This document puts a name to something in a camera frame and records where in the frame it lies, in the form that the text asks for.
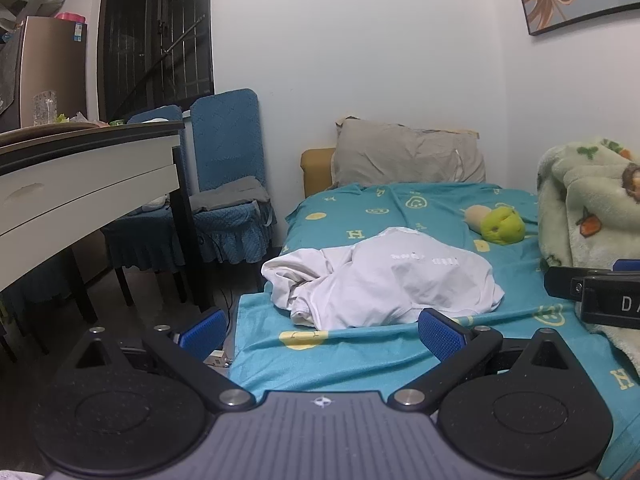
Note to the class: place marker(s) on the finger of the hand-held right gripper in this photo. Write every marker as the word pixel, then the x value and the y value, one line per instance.
pixel 565 284
pixel 629 265

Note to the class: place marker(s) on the white desk with black legs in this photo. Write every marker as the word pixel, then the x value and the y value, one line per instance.
pixel 75 180

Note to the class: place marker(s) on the grey pillow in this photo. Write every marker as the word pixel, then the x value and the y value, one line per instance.
pixel 400 157

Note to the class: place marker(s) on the silver refrigerator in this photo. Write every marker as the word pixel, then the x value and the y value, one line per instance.
pixel 50 70

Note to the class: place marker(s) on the blue covered chair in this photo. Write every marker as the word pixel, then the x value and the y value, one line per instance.
pixel 135 240
pixel 225 130

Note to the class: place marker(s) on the white shirt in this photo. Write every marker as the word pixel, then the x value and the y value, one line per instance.
pixel 390 280

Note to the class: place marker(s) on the yellow-brown bed headboard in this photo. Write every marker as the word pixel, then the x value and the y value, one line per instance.
pixel 316 170

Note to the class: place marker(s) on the dark barred window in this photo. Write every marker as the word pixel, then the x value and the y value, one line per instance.
pixel 155 35

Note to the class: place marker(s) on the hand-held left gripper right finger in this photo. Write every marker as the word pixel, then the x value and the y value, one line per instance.
pixel 441 334

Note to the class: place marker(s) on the pink container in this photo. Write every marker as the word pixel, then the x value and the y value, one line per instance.
pixel 72 17

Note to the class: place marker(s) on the grey cloth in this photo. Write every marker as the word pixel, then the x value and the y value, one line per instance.
pixel 225 196

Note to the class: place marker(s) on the small white cloth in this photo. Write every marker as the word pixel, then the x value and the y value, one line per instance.
pixel 154 203

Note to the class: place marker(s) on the pale green printed fleece blanket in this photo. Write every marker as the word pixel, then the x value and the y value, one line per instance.
pixel 575 200

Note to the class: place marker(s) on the green plush toy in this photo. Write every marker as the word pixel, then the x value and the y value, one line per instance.
pixel 502 225

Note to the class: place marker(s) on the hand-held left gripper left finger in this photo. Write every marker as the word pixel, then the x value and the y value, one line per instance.
pixel 202 334

